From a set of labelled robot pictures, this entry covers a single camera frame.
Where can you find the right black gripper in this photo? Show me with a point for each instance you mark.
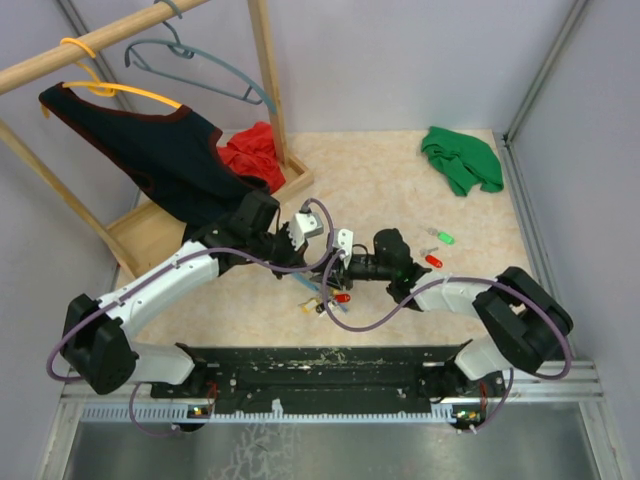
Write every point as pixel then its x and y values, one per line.
pixel 336 278

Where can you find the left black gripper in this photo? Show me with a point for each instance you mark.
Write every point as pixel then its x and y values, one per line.
pixel 295 258

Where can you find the bunch of tagged keys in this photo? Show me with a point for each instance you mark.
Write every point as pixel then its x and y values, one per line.
pixel 316 305

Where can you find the large keyring with blue handle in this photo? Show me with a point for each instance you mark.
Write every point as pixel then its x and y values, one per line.
pixel 316 288

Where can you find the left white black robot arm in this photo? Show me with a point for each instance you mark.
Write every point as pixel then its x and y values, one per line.
pixel 99 334

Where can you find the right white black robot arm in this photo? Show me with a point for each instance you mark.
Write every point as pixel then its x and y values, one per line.
pixel 525 326

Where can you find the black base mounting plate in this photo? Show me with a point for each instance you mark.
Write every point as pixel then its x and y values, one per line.
pixel 329 380

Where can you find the green tagged key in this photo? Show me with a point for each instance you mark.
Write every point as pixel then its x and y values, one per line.
pixel 441 236

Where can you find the red crumpled cloth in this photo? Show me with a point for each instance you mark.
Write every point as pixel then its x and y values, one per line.
pixel 252 153

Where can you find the wooden clothes rack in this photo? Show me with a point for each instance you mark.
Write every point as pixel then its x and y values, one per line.
pixel 145 236

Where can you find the dark navy tank top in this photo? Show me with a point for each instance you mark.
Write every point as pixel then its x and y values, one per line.
pixel 172 158

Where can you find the green crumpled cloth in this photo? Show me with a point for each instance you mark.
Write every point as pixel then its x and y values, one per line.
pixel 465 161

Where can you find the grey-blue plastic hanger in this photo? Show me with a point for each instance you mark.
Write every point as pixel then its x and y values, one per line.
pixel 208 56

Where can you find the yellow plastic hanger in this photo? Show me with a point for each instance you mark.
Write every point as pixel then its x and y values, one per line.
pixel 105 89

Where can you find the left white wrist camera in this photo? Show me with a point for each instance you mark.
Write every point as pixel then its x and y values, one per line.
pixel 302 227

